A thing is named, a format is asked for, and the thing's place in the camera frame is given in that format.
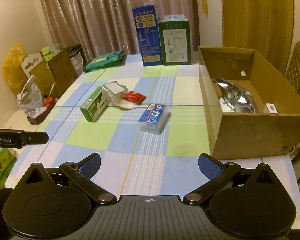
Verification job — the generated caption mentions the clear box blue label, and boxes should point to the clear box blue label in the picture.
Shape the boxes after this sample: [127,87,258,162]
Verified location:
[138,103,171,134]

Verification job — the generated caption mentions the beige curtain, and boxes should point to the beige curtain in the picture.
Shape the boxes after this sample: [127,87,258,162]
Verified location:
[40,0,199,59]

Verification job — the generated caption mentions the white long medicine box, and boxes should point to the white long medicine box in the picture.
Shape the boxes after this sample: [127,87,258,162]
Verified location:
[263,103,278,114]

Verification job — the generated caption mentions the stacked white bowls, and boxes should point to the stacked white bowls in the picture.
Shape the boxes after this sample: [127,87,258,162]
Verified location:
[69,44,84,76]

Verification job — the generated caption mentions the green wet wipes pack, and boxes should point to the green wet wipes pack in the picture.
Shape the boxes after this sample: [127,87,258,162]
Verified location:
[83,50,126,73]

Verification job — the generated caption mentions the red snack packet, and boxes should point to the red snack packet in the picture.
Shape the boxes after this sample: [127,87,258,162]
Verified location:
[123,91,146,105]

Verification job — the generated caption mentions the dark green carton box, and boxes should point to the dark green carton box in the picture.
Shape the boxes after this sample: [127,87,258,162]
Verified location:
[158,15,191,66]

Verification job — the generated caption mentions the crumpled silver white bag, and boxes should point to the crumpled silver white bag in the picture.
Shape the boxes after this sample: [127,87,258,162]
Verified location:
[17,75,47,119]

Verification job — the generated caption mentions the silver foil pouch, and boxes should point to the silver foil pouch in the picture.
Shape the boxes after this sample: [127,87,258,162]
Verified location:
[213,78,258,113]

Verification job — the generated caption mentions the blue milk carton box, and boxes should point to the blue milk carton box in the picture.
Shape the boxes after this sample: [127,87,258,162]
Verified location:
[132,4,162,67]

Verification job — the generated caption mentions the green tissue boxes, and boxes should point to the green tissue boxes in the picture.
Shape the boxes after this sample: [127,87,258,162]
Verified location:
[40,44,62,62]

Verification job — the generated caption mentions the yellow plastic bag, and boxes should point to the yellow plastic bag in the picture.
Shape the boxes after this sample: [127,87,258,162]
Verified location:
[2,43,28,96]

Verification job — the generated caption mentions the checkered tablecloth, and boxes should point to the checkered tablecloth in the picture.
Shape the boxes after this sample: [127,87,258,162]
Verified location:
[5,53,300,221]

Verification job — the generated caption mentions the clear plastic small box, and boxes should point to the clear plastic small box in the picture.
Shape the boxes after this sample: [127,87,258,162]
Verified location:
[102,81,128,103]

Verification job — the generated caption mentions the white plastic spoon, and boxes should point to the white plastic spoon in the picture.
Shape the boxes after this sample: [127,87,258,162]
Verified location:
[109,99,148,110]

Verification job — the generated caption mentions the brown cardboard carrier box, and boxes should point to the brown cardboard carrier box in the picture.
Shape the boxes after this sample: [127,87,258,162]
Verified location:
[21,49,77,98]

